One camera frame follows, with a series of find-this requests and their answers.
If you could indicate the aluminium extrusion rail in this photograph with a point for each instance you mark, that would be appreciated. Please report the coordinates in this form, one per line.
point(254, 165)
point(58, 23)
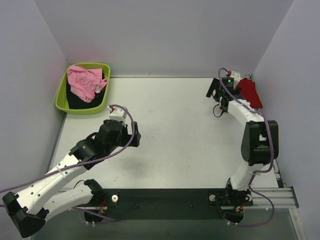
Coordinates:
point(271, 186)

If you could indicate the pink t shirt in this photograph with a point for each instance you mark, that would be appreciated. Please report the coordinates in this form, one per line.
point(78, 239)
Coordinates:
point(86, 83)

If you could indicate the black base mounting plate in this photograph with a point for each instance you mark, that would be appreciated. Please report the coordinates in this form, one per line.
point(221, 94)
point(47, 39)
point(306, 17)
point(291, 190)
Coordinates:
point(168, 204)

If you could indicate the red t shirt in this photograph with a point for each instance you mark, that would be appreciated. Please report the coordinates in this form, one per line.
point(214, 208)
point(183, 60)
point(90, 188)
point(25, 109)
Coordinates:
point(249, 92)

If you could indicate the black t shirt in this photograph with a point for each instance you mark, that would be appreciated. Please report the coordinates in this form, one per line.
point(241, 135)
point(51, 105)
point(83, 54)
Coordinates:
point(76, 103)

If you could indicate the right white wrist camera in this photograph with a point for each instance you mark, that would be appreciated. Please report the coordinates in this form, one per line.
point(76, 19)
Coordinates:
point(234, 74)

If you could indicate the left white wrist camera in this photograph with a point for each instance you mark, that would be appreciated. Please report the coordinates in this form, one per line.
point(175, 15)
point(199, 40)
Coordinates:
point(117, 114)

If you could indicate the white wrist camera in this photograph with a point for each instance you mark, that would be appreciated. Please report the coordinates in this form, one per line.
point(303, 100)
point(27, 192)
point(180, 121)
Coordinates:
point(117, 114)
point(234, 74)

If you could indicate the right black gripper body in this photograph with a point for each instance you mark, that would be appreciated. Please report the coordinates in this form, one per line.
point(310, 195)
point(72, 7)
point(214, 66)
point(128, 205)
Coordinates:
point(213, 87)

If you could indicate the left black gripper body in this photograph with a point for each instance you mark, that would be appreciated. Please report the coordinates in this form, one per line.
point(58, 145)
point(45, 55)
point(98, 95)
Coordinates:
point(135, 135)

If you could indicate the green plastic basin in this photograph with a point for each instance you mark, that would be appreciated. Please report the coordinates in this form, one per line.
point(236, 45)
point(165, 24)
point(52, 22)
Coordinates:
point(61, 101)

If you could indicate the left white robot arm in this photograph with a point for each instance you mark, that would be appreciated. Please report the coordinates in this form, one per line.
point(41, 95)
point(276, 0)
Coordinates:
point(30, 208)

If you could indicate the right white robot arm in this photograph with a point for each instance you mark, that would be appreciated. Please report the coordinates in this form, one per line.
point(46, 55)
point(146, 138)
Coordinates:
point(260, 142)

